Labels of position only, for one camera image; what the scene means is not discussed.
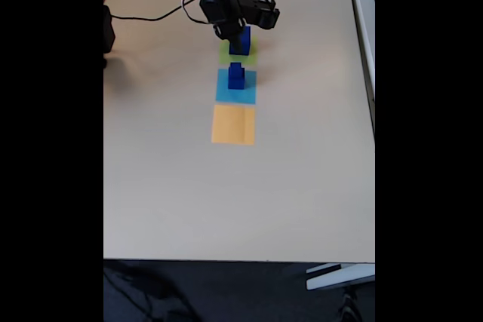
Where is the large blue cube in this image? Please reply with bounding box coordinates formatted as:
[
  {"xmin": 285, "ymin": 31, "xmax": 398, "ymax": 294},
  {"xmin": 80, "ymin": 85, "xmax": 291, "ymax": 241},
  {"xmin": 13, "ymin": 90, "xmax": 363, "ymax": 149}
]
[{"xmin": 229, "ymin": 26, "xmax": 252, "ymax": 56}]

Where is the medium blue cube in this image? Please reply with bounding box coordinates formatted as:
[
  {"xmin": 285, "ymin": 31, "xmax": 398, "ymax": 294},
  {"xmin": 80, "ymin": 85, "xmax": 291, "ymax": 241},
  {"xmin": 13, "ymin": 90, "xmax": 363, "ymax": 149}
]
[{"xmin": 227, "ymin": 67, "xmax": 245, "ymax": 90}]

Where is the green paper square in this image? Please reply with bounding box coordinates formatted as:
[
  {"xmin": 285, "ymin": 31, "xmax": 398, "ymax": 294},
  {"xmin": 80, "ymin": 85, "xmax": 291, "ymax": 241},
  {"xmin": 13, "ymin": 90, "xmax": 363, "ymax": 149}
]
[{"xmin": 218, "ymin": 37, "xmax": 260, "ymax": 66}]

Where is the light blue paper square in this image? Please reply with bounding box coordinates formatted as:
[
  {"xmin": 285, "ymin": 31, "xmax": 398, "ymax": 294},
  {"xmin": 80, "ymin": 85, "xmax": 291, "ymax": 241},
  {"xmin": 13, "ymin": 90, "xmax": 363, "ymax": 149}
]
[{"xmin": 214, "ymin": 68, "xmax": 257, "ymax": 106}]

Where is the orange paper square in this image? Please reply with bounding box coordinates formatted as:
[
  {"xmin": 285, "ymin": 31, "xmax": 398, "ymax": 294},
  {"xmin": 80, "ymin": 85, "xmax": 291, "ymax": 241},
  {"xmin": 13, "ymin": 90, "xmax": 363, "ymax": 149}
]
[{"xmin": 211, "ymin": 105, "xmax": 257, "ymax": 146}]

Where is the white side desk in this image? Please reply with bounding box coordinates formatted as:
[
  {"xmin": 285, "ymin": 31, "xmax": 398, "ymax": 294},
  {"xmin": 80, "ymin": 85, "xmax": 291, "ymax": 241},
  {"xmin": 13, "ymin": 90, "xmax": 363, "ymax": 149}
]
[{"xmin": 346, "ymin": 0, "xmax": 376, "ymax": 142}]

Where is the white table leg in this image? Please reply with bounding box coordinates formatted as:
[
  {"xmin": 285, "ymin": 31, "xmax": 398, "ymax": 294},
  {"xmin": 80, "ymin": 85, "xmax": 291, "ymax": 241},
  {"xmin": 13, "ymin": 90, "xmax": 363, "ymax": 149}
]
[{"xmin": 305, "ymin": 262, "xmax": 376, "ymax": 292}]

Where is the black camera box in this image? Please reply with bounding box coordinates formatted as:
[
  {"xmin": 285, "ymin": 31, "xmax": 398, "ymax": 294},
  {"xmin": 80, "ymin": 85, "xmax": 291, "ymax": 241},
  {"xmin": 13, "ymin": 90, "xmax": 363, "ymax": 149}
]
[{"xmin": 235, "ymin": 0, "xmax": 281, "ymax": 30}]

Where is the long black cable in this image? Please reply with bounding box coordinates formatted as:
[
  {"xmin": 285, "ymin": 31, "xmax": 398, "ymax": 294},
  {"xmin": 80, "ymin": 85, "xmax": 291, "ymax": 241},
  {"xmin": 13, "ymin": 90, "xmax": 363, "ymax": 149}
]
[{"xmin": 110, "ymin": 0, "xmax": 273, "ymax": 26}]

